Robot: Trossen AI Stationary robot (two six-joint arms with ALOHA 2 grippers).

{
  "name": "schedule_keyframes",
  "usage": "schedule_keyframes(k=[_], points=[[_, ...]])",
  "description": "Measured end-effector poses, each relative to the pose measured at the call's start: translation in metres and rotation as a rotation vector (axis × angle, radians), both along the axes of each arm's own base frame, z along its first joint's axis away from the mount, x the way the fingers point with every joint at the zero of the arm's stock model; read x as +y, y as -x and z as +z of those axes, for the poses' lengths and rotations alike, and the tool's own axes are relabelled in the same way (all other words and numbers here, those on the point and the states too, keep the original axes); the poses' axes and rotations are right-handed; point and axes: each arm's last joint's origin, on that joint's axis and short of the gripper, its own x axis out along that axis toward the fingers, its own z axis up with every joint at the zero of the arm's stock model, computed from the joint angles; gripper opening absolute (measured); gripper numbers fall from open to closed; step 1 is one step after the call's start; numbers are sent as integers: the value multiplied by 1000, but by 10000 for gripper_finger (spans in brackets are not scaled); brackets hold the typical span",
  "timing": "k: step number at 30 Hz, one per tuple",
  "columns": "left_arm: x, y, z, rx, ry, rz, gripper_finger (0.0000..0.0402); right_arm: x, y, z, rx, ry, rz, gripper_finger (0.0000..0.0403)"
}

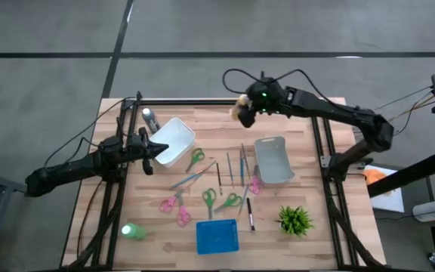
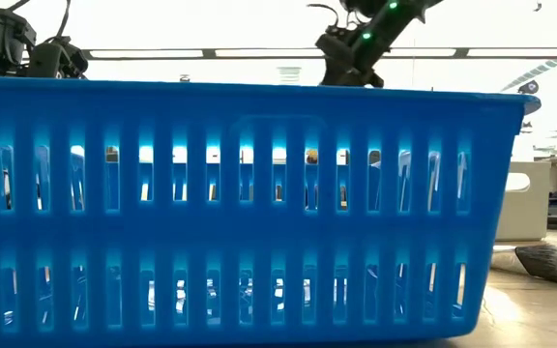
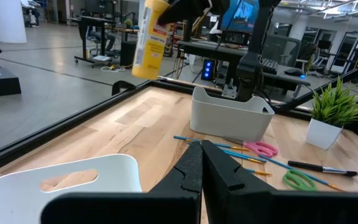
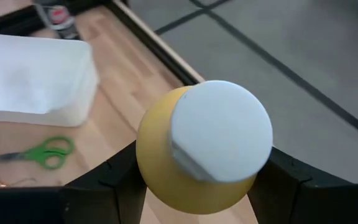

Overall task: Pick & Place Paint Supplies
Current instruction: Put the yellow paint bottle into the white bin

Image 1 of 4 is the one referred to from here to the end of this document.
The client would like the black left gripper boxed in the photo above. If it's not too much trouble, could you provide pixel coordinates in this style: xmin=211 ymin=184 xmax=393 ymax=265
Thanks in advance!
xmin=125 ymin=127 xmax=170 ymax=176

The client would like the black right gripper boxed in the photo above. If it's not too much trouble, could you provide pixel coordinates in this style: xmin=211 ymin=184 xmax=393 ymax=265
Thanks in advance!
xmin=237 ymin=80 xmax=290 ymax=128

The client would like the black paint bottle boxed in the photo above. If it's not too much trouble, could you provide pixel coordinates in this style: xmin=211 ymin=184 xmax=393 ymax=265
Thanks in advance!
xmin=141 ymin=107 xmax=161 ymax=134

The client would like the yellow paint bottle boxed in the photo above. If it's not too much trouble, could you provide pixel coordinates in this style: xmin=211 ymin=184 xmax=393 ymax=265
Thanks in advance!
xmin=231 ymin=94 xmax=251 ymax=122

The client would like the blue brush orange ferrule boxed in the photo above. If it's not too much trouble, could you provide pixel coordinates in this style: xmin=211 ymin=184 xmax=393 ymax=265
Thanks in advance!
xmin=169 ymin=160 xmax=218 ymax=191

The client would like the grey plastic bin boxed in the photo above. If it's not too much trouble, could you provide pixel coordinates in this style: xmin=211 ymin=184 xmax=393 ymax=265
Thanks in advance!
xmin=254 ymin=135 xmax=296 ymax=185

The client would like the grey thin paintbrush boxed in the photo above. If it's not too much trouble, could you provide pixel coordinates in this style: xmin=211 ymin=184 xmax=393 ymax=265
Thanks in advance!
xmin=241 ymin=142 xmax=251 ymax=179

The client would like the dark brown thin paintbrush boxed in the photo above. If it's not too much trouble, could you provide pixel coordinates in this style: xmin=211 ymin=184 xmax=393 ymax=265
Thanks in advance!
xmin=216 ymin=162 xmax=223 ymax=196

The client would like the green paint bottle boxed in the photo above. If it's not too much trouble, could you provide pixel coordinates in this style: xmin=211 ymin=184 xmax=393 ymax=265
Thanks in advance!
xmin=121 ymin=222 xmax=147 ymax=241

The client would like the light blue thin paintbrush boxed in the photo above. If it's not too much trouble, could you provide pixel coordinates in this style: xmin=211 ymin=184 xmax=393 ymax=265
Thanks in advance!
xmin=236 ymin=184 xmax=250 ymax=221

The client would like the blue slotted plastic basket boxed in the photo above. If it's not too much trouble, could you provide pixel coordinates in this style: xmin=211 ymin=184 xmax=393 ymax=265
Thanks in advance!
xmin=195 ymin=218 xmax=240 ymax=255

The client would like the black brush silver ferrule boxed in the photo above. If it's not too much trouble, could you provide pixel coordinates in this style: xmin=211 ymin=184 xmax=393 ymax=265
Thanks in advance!
xmin=245 ymin=197 xmax=257 ymax=232

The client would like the white plastic bin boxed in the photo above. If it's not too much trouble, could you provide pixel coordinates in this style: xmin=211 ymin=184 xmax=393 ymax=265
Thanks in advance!
xmin=149 ymin=116 xmax=196 ymax=168

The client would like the green plant in white pot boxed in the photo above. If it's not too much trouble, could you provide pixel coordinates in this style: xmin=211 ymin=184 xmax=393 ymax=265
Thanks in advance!
xmin=276 ymin=205 xmax=316 ymax=238

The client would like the orange cloth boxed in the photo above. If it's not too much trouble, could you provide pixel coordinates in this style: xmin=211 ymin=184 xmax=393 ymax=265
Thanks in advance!
xmin=363 ymin=168 xmax=392 ymax=196

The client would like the grey metal stand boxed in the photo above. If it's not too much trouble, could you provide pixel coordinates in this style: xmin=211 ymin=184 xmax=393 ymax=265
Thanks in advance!
xmin=0 ymin=165 xmax=38 ymax=272

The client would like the white board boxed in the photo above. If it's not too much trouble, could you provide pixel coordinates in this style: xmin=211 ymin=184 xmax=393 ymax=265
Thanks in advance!
xmin=368 ymin=165 xmax=406 ymax=214

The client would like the black diagonal beam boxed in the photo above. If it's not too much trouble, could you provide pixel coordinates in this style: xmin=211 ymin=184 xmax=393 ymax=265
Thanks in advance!
xmin=366 ymin=148 xmax=435 ymax=198

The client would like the white roll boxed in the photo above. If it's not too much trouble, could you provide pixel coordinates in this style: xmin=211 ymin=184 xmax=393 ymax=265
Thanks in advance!
xmin=412 ymin=199 xmax=435 ymax=223

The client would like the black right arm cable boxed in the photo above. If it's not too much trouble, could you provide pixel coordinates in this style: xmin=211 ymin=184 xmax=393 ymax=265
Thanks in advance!
xmin=222 ymin=67 xmax=354 ymax=114

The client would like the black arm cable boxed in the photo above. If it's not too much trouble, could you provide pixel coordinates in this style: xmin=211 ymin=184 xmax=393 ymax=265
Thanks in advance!
xmin=43 ymin=96 xmax=137 ymax=169
xmin=222 ymin=67 xmax=354 ymax=114

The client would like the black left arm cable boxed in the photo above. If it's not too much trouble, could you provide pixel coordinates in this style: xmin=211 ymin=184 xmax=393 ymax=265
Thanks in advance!
xmin=43 ymin=96 xmax=137 ymax=169

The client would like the thin brown cable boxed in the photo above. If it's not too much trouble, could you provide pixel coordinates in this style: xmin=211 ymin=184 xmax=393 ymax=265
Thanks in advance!
xmin=76 ymin=178 xmax=104 ymax=260

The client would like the thin black cable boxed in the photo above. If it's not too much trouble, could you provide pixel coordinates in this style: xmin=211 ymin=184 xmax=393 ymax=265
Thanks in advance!
xmin=374 ymin=85 xmax=435 ymax=111

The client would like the thin orange cable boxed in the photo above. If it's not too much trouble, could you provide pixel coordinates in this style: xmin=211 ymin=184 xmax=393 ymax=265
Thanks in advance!
xmin=387 ymin=94 xmax=435 ymax=124

